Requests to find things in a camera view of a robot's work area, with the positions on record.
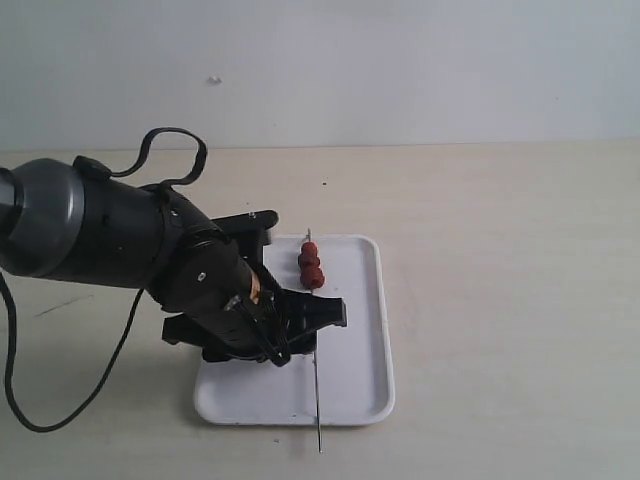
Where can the thin metal skewer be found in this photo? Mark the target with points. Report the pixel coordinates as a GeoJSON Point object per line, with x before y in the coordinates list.
{"type": "Point", "coordinates": [317, 401]}

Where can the dark red fruit ball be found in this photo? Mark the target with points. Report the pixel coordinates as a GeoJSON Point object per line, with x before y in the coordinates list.
{"type": "Point", "coordinates": [306, 261]}

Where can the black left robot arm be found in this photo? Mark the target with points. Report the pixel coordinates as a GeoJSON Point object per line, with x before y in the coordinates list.
{"type": "Point", "coordinates": [73, 223]}

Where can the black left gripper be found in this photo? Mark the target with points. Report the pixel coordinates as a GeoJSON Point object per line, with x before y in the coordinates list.
{"type": "Point", "coordinates": [248, 318]}

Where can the white rectangular plastic tray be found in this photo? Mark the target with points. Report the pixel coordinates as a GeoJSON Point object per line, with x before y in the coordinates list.
{"type": "Point", "coordinates": [355, 367]}

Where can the large red fruit ball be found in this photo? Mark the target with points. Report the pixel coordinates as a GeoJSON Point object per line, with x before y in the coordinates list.
{"type": "Point", "coordinates": [312, 277]}

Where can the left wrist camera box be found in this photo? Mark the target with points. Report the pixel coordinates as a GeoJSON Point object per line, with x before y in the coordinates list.
{"type": "Point", "coordinates": [251, 231]}

